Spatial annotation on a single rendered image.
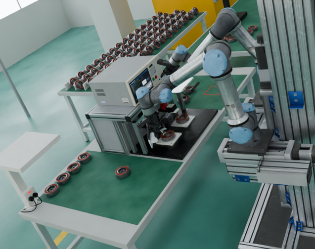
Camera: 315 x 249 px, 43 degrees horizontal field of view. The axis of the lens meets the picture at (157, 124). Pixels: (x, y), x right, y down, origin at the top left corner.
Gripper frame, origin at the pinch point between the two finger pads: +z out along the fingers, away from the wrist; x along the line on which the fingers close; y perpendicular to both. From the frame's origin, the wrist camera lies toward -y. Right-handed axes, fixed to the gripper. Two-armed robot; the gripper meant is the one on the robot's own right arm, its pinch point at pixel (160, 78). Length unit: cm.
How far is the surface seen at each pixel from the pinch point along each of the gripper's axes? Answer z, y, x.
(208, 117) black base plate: 12, 47, 11
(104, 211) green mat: 31, 31, -99
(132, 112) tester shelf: 8.9, 1.8, -36.8
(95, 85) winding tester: 21.0, -35.0, -28.6
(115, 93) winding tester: 13.2, -18.1, -28.6
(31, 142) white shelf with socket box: 35, -37, -92
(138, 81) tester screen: 0.3, -10.0, -17.0
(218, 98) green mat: 18, 44, 44
